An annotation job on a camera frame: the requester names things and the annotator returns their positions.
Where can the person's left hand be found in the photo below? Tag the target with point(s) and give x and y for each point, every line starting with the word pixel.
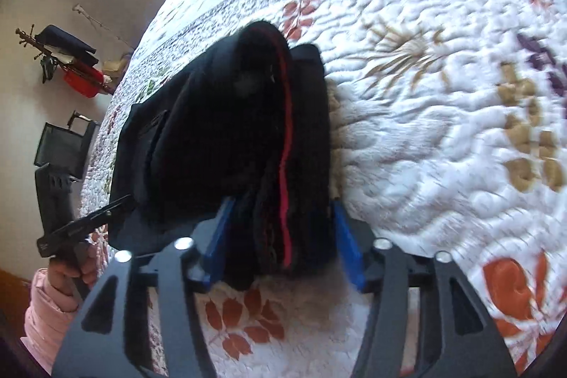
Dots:
pixel 62 274

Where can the white floral quilt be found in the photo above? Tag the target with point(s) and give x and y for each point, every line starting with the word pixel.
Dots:
pixel 421 116

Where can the red bag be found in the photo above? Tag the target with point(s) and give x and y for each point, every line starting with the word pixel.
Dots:
pixel 82 81

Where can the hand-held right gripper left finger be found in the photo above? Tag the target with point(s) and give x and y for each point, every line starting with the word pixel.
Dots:
pixel 217 245

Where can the person's left forearm pink sleeve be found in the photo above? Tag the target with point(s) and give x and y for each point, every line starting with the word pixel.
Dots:
pixel 48 316

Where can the black mesh chair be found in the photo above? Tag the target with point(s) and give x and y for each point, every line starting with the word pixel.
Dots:
pixel 60 147

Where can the black pants with red stripe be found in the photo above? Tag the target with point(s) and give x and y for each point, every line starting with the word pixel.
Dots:
pixel 221 130

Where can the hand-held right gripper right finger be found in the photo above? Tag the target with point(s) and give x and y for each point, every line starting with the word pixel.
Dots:
pixel 350 249

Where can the wooden coat rack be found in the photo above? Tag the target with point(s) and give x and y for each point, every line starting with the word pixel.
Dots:
pixel 31 41

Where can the beige hat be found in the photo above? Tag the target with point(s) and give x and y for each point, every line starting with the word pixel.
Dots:
pixel 115 68

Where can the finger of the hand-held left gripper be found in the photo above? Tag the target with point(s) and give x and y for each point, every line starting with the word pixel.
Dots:
pixel 108 212

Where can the black garment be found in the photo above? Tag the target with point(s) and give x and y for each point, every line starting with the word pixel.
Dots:
pixel 66 41

